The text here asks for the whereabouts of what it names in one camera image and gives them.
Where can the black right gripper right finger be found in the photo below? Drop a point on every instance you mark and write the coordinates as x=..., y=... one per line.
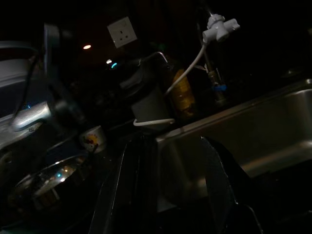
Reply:
x=226, y=195

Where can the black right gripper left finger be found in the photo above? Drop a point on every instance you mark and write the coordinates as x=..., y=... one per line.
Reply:
x=126, y=190

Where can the round steel bowl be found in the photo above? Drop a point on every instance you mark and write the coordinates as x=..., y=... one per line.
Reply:
x=48, y=180

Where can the white cartoon print cup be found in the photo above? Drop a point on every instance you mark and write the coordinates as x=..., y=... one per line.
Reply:
x=93, y=139

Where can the stainless steel sink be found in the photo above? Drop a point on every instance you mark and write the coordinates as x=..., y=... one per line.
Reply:
x=268, y=126

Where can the grey water filter canister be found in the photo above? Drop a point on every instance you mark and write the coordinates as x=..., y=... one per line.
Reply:
x=148, y=102

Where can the yellow cooking oil bottle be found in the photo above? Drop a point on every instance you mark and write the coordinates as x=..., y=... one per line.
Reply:
x=182, y=92

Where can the chrome faucet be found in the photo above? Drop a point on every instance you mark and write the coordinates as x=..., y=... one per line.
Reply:
x=214, y=78

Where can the white faucet diverter valve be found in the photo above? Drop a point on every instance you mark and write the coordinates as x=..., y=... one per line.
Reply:
x=219, y=28

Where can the white wall socket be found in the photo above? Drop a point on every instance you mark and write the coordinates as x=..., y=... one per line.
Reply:
x=122, y=31

